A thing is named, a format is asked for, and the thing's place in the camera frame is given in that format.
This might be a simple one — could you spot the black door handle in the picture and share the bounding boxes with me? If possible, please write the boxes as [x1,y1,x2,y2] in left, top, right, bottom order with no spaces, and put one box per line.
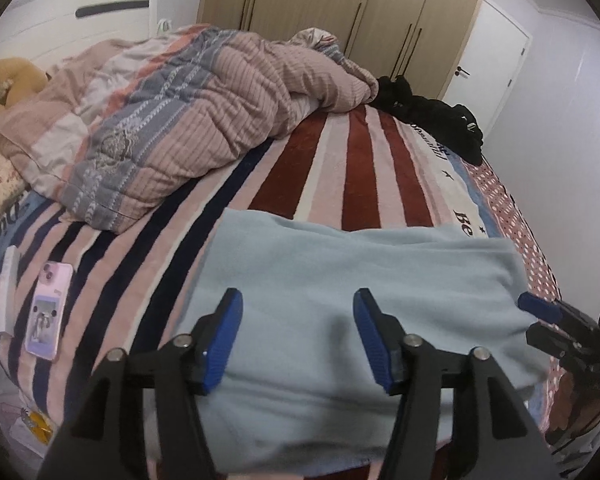
[454,66,471,78]

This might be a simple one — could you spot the black clothes pile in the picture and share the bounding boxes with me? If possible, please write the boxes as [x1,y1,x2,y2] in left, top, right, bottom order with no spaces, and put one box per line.
[370,76,483,167]

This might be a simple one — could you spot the white small box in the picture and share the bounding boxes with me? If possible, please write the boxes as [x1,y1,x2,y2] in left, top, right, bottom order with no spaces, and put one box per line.
[0,245,20,336]

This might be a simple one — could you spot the pink cased smartphone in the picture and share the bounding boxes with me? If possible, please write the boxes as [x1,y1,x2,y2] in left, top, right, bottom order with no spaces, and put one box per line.
[24,261,73,361]

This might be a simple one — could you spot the white bed headboard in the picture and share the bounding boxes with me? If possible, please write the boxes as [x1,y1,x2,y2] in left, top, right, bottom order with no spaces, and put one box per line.
[0,0,157,70]

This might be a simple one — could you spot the light blue pants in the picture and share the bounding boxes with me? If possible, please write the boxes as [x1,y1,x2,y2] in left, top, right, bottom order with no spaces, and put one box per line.
[178,210,550,477]

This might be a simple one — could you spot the striped dotted fleece blanket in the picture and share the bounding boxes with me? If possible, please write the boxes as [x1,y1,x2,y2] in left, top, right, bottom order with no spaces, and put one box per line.
[0,104,564,480]

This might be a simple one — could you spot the tan plush toy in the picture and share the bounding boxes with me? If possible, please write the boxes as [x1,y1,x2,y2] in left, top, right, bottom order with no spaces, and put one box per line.
[0,58,48,115]

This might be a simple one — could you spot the pink striped quilt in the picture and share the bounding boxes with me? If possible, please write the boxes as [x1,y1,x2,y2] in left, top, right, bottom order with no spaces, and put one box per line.
[0,25,378,233]

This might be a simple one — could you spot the grey star-print sleeve forearm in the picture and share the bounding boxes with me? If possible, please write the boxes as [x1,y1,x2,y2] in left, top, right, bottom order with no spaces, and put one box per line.
[550,421,600,479]

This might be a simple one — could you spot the white door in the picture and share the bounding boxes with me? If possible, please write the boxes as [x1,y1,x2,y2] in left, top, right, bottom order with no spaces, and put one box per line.
[443,0,531,136]

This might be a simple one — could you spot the beige wooden wardrobe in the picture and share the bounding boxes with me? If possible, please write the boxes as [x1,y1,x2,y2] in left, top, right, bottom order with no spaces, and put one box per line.
[198,0,482,99]

